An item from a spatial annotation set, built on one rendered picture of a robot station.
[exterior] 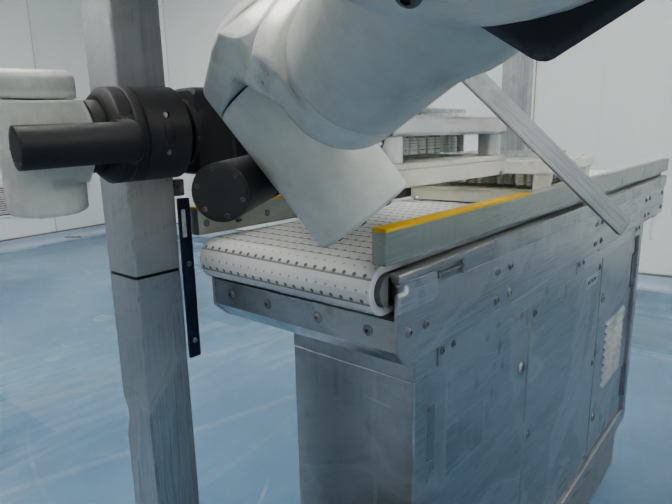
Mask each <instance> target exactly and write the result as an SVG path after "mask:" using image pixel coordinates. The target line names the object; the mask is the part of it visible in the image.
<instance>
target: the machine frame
mask: <svg viewBox="0 0 672 504"><path fill-rule="evenodd" d="M80 3H81V12H82V21H83V30H84V39H85V48H86V57H87V66H88V75H89V84H90V93H91V92H92V91H93V89H94V88H96V87H98V86H123V87H165V79H164V67H163V55H162V43H161V30H160V18H159V6H158V0H80ZM533 68H534V59H531V58H530V57H528V56H526V55H525V54H523V53H522V52H520V51H519V52H518V53H517V54H515V55H514V56H512V57H511V58H510V59H508V60H507V61H505V62H504V63H503V70H502V90H503V91H504V92H505V93H506V94H507V95H508V96H509V97H510V98H511V99H512V100H513V101H514V102H515V103H516V104H517V105H518V106H519V107H520V108H521V109H522V110H523V111H524V112H525V113H526V114H527V115H528V116H529V117H530V118H531V105H532V86H533ZM500 150H529V148H528V147H527V146H526V145H525V144H524V143H523V142H522V141H521V140H520V139H519V138H518V137H517V136H516V135H515V134H514V133H513V132H512V131H511V130H510V129H509V128H508V127H507V131H506V133H504V134H501V144H500ZM100 184H101V193H102V202H103V211H104V221H105V230H106V239H107V248H108V257H109V266H110V270H111V271H112V272H111V273H110V275H111V284H112V293H113V302H114V311H115V320H116V329H117V338H118V348H119V357H120V366H121V375H122V384H123V392H124V397H125V400H126V403H127V406H128V410H129V427H128V438H129V447H130V456H131V465H132V475H133V484H134V493H135V502H136V504H199V493H198V481H197V468H196V456H195V444H194V432H193V420H192V408H191V395H190V383H189V371H188V359H187V347H186V335H185V322H184V310H183V298H182V286H181V274H180V270H179V267H180V262H179V249H178V237H177V225H176V213H175V201H174V189H173V177H172V178H163V179H153V180H144V181H133V182H124V183H115V184H110V183H108V182H107V181H105V180H104V179H103V178H102V177H100Z"/></svg>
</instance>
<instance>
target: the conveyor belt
mask: <svg viewBox="0 0 672 504"><path fill-rule="evenodd" d="M582 202H584V201H583V200H579V201H576V202H574V203H571V204H568V205H565V206H562V207H559V208H556V209H553V210H550V211H547V212H544V213H541V214H539V215H536V216H533V217H530V218H527V219H524V220H521V221H518V222H515V223H512V224H509V225H507V226H504V227H501V228H498V229H495V230H492V231H489V232H486V233H483V234H480V235H477V236H474V237H472V238H469V239H466V240H463V241H460V242H457V243H454V244H451V245H448V246H445V247H442V248H439V249H437V250H434V251H431V252H428V253H425V254H422V255H419V256H416V257H413V258H410V259H407V260H405V261H402V262H399V263H396V264H393V265H390V266H387V267H383V266H377V265H373V264H372V231H371V229H372V228H374V227H379V226H383V225H387V224H391V223H395V222H399V221H403V220H407V219H411V218H416V217H420V216H424V215H428V214H432V213H436V212H440V211H444V210H448V209H453V208H457V207H461V206H465V205H469V204H473V203H471V202H457V201H442V200H428V199H427V200H414V199H413V198H412V199H407V200H401V201H396V202H391V203H390V204H389V205H388V206H385V207H384V208H382V209H381V210H380V211H379V212H377V213H376V214H375V215H374V216H372V217H371V218H370V219H368V220H367V223H366V224H364V225H363V226H361V225H360V226H359V227H358V228H356V229H355V230H353V231H352V232H351V233H349V234H348V235H346V236H345V237H344V238H343V239H342V240H341V241H337V242H335V243H334V244H332V245H330V246H328V247H321V246H320V245H319V244H318V243H317V241H316V240H315V239H314V237H313V236H312V235H311V234H310V232H309V231H308V230H307V228H306V227H305V226H304V224H303V223H302V222H301V221H300V220H298V221H292V222H287V223H282V224H277V225H272V226H266V227H261V228H256V229H251V230H246V231H240V232H235V233H230V234H225V235H220V236H215V237H212V238H210V239H208V240H207V241H206V242H205V243H204V245H203V247H202V249H201V252H200V265H201V267H202V269H203V271H204V272H205V273H206V274H208V275H210V276H214V277H218V278H222V279H226V280H231V281H235V282H239V283H243V284H247V285H252V286H256V287H260V288H264V289H268V290H273V291H277V292H281V293H285V294H289V295H293V296H298V297H302V298H306V299H310V300H314V301H319V302H323V303H327V304H331V305H335V306H340V307H344V308H348V309H352V310H356V311H361V312H365V313H369V314H373V315H377V316H383V315H386V314H388V313H390V312H392V311H394V304H393V305H392V306H391V307H389V308H385V307H378V306H377V305H376V302H375V299H374V288H375V284H376V282H377V280H378V278H379V277H380V276H381V274H383V273H385V272H388V271H391V270H393V269H396V268H399V267H402V266H405V265H407V264H410V263H413V262H416V261H419V260H422V259H424V258H427V257H430V256H433V255H436V254H438V253H441V252H444V251H447V250H450V249H452V248H455V247H458V246H461V245H464V244H467V243H469V242H472V241H475V240H478V239H481V238H483V237H486V236H489V235H492V234H495V233H497V232H500V231H503V230H506V229H509V228H512V227H514V226H517V225H520V224H523V223H526V222H528V221H531V220H534V219H537V218H540V217H542V216H545V215H548V214H551V213H554V212H557V211H559V210H562V209H565V208H568V207H571V206H573V205H576V204H579V203H582Z"/></svg>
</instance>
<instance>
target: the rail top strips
mask: <svg viewBox="0 0 672 504"><path fill-rule="evenodd" d="M528 195H531V193H526V192H518V193H514V194H510V195H506V196H502V197H498V198H494V199H490V200H486V201H481V202H477V203H473V204H469V205H465V206H461V207H457V208H453V209H448V210H444V211H440V212H436V213H432V214H428V215H424V216H420V217H416V218H411V219H407V220H403V221H399V222H395V223H391V224H387V225H383V226H379V227H374V228H372V229H371V231H374V232H382V233H387V232H391V231H395V230H399V229H402V228H406V227H410V226H414V225H418V224H422V223H425V222H429V221H433V220H437V219H441V218H444V217H448V216H452V215H456V214H460V213H463V212H467V211H471V210H475V209H479V208H482V207H486V206H490V205H494V204H498V203H502V202H505V201H509V200H513V199H517V198H521V197H524V196H528Z"/></svg>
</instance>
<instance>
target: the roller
mask: <svg viewBox="0 0 672 504"><path fill-rule="evenodd" d="M390 275H391V274H389V273H387V272H385V273H383V274H381V276H380V277H379V278H378V280H377V282H376V284H375V288H374V299H375V302H376V305H377V306H378V307H385V308H389V307H391V306H392V305H393V304H394V283H392V282H391V278H390Z"/></svg>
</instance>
